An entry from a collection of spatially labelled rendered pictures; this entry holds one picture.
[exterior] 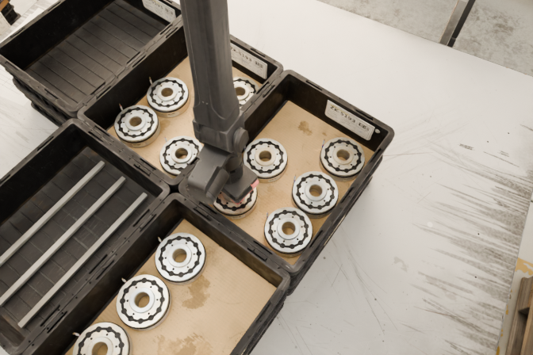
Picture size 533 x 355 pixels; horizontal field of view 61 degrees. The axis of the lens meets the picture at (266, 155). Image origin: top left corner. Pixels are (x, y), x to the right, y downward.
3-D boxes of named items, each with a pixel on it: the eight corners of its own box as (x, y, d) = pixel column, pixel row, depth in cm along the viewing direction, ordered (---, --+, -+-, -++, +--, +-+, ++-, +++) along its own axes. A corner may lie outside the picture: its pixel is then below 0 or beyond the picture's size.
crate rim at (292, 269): (286, 73, 111) (287, 66, 109) (395, 136, 103) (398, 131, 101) (176, 193, 95) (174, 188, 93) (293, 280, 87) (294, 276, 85)
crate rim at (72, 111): (111, -30, 127) (109, -37, 125) (192, 17, 119) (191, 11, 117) (-8, 59, 112) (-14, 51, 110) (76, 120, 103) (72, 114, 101)
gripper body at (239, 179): (236, 201, 91) (234, 186, 84) (200, 170, 94) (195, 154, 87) (258, 179, 93) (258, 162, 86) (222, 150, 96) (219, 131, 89)
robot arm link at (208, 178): (247, 125, 76) (202, 108, 78) (213, 181, 71) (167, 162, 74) (254, 161, 86) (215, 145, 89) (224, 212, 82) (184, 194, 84)
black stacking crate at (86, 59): (120, -2, 136) (109, -35, 126) (196, 43, 128) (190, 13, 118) (11, 82, 120) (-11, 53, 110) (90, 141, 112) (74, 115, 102)
